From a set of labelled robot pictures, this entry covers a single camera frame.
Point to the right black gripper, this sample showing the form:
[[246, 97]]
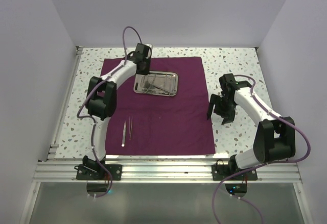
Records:
[[228, 116]]

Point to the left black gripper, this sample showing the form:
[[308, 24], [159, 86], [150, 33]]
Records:
[[147, 71]]

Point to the steel instrument tray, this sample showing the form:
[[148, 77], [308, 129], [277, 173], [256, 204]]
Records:
[[168, 80]]

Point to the steel surgical scissors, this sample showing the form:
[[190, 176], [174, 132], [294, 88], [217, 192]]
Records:
[[164, 91]]

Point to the purple surgical wrap cloth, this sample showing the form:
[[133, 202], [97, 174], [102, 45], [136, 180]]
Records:
[[164, 126]]

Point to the thin pink-tipped tweezers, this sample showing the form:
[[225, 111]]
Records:
[[130, 127]]

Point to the steel forceps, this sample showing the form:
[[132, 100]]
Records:
[[124, 134]]

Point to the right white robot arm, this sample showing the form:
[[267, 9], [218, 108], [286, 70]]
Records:
[[275, 135]]

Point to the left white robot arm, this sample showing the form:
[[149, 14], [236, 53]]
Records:
[[101, 100]]

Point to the steel hemostat clamp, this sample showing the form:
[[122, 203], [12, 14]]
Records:
[[148, 86]]

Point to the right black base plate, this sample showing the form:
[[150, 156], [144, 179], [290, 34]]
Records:
[[221, 170]]

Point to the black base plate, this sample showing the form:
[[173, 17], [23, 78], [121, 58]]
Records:
[[100, 174], [221, 170]]

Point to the aluminium left side rail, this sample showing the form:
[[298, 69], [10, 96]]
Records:
[[54, 140]]

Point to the aluminium rail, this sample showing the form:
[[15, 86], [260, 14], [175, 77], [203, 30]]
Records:
[[54, 140], [162, 171]]

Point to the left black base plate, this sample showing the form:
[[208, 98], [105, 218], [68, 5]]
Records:
[[100, 174]]

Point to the aluminium front rail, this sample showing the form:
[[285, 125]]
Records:
[[162, 171]]

